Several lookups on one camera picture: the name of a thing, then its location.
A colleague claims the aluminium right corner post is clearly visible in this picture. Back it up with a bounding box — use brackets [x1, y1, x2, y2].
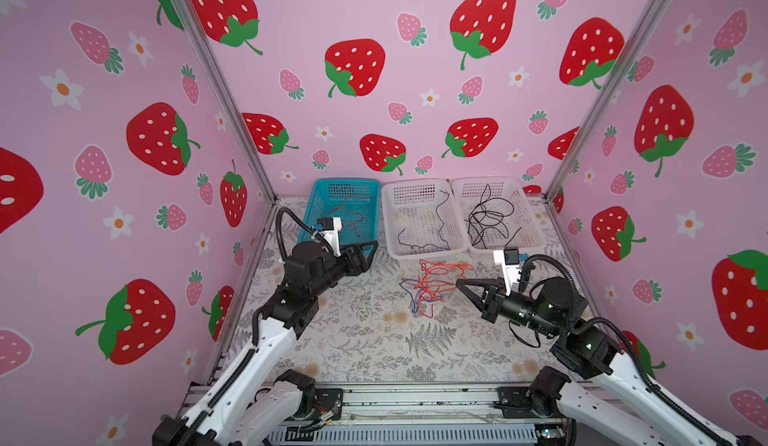
[544, 0, 674, 206]

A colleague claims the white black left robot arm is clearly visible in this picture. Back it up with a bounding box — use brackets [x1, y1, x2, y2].
[152, 207, 379, 445]

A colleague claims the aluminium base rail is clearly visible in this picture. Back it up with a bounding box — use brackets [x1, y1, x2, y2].
[185, 382, 661, 446]

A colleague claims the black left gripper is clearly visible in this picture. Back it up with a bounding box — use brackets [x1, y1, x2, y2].
[308, 242, 376, 306]

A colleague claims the white right plastic basket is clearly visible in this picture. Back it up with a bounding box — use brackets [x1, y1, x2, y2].
[451, 177, 545, 259]

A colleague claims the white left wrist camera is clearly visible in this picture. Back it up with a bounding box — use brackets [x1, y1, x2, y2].
[315, 216, 342, 257]

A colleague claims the blue cable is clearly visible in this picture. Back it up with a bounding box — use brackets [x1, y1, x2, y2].
[399, 277, 445, 314]
[395, 189, 452, 255]

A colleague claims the teal plastic basket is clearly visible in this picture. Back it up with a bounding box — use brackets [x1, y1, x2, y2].
[303, 178, 381, 246]

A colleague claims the aluminium left corner post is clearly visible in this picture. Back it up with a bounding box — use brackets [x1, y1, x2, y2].
[170, 0, 278, 204]

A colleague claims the white plastic basket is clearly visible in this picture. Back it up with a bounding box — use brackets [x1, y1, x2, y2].
[451, 177, 545, 259]
[381, 179, 468, 261]

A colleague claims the white middle plastic basket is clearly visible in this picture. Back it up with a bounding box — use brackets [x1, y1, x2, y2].
[381, 179, 468, 261]

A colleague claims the aluminium corner post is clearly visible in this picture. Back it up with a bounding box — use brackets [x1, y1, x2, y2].
[170, 0, 278, 204]
[544, 0, 674, 206]

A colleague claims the red cable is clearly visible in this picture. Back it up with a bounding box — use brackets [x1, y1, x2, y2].
[413, 258, 475, 318]
[317, 192, 376, 240]

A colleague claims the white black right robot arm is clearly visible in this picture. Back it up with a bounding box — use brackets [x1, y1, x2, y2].
[456, 248, 758, 445]

